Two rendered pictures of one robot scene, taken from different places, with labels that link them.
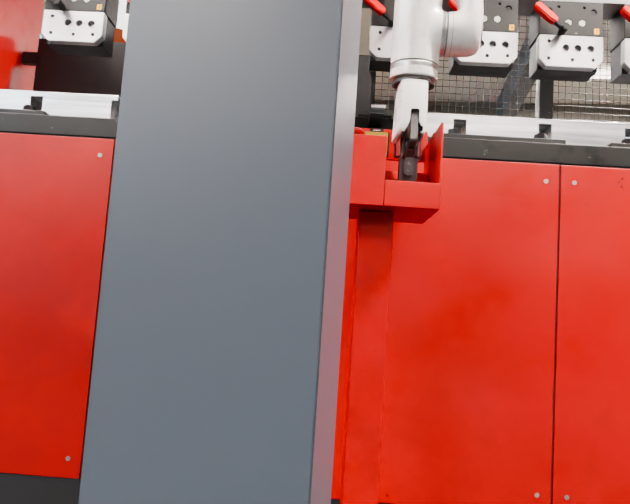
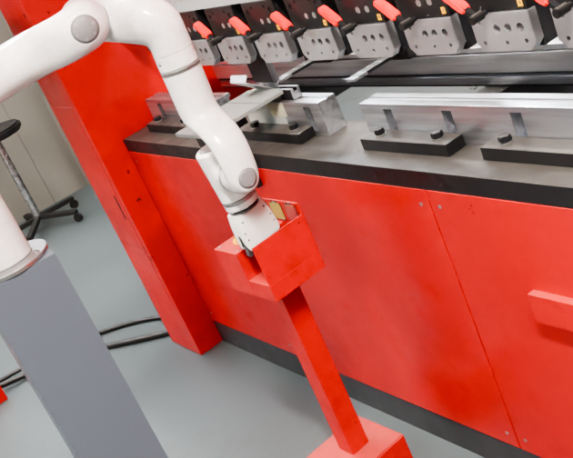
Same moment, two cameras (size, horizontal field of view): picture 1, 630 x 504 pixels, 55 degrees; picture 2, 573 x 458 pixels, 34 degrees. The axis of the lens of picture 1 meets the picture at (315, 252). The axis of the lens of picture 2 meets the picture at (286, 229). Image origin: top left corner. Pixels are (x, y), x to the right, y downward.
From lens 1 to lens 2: 2.32 m
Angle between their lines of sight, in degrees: 66
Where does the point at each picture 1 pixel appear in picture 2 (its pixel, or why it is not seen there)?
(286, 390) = not seen: outside the picture
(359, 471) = (332, 423)
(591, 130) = (482, 115)
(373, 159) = (238, 268)
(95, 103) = not seen: hidden behind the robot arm
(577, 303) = (479, 306)
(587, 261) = (474, 273)
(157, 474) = not seen: outside the picture
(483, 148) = (373, 174)
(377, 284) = (290, 327)
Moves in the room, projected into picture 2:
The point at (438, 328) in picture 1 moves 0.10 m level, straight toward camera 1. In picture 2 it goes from (407, 308) to (375, 328)
